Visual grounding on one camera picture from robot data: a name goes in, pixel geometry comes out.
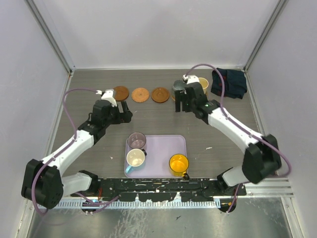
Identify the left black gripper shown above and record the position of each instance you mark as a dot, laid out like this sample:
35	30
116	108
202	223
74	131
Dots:
122	117

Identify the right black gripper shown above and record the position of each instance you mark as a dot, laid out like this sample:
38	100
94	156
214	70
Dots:
181	95

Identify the grey ceramic mug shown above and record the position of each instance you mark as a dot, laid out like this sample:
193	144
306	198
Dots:
178	85

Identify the dark wooden coaster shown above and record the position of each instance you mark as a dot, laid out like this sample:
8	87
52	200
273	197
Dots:
121	93
160	95

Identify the cream yellow mug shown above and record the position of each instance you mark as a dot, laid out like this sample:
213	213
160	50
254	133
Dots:
204	83

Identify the purple glass cup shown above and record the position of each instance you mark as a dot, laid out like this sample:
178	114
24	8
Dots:
137	140

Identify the yellow glass mug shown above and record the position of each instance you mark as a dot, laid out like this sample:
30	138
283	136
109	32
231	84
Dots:
178	165

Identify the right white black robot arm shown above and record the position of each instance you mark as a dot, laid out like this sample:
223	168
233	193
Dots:
261	156

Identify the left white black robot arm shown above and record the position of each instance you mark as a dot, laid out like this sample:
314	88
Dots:
53	166

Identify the lilac plastic tray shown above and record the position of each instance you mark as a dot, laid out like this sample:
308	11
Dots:
159	148

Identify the dark blue folded cloth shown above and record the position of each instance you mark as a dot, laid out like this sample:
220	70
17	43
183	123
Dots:
234	83

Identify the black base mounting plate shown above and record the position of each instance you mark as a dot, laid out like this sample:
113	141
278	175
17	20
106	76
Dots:
158	190

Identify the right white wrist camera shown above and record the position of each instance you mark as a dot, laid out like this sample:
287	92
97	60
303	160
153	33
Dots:
188	79

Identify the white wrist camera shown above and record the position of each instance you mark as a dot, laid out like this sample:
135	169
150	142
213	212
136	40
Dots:
108	95
188	79

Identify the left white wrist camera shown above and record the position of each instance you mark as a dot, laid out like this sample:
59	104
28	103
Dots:
108	95

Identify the white mug blue handle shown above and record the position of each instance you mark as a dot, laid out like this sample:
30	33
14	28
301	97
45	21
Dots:
135	159

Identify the slotted cable duct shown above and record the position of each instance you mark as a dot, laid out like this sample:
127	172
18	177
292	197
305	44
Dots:
175	204

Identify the aluminium front rail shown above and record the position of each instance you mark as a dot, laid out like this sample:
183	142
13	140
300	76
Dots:
277	188

